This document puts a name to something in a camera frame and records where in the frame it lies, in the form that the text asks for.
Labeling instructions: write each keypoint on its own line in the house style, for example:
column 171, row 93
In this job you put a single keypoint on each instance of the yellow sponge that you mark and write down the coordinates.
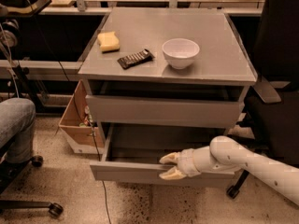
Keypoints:
column 108, row 42

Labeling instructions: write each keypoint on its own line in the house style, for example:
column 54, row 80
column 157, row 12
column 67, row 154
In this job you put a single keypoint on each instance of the grey drawer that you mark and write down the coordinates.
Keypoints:
column 163, row 104
column 132, row 152

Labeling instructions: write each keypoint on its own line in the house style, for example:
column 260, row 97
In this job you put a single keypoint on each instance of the black office chair left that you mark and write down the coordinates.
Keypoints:
column 12, row 177

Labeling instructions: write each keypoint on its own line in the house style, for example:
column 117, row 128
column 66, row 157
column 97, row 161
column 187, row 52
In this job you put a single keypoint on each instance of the black office chair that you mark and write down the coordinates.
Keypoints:
column 12, row 177
column 272, row 104

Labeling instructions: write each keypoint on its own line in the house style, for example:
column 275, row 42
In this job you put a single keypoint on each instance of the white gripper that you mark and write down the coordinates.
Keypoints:
column 188, row 162

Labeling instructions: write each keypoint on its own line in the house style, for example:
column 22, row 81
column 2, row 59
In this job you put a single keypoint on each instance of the grey drawer cabinet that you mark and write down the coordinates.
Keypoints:
column 222, row 60

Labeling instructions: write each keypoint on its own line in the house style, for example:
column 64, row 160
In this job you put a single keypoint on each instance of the grey top drawer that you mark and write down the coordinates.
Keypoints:
column 163, row 104

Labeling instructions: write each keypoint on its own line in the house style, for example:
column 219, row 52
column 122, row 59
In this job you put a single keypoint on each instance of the black office chair right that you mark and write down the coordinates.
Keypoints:
column 272, row 104

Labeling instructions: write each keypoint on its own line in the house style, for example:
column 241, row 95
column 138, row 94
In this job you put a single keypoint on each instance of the cardboard box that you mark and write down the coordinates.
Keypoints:
column 78, row 132

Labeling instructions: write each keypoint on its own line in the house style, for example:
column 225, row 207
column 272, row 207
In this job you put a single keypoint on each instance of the person leg in jeans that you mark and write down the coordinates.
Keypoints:
column 17, row 121

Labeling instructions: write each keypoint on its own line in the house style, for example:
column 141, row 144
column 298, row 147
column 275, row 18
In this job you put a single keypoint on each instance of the headphones on stand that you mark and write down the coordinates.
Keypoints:
column 10, row 33

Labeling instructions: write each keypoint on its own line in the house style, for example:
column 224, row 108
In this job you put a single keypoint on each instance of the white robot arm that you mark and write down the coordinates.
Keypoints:
column 223, row 154

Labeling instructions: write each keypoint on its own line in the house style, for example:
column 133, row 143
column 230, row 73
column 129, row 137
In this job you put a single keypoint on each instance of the white bowl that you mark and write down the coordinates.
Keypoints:
column 180, row 52

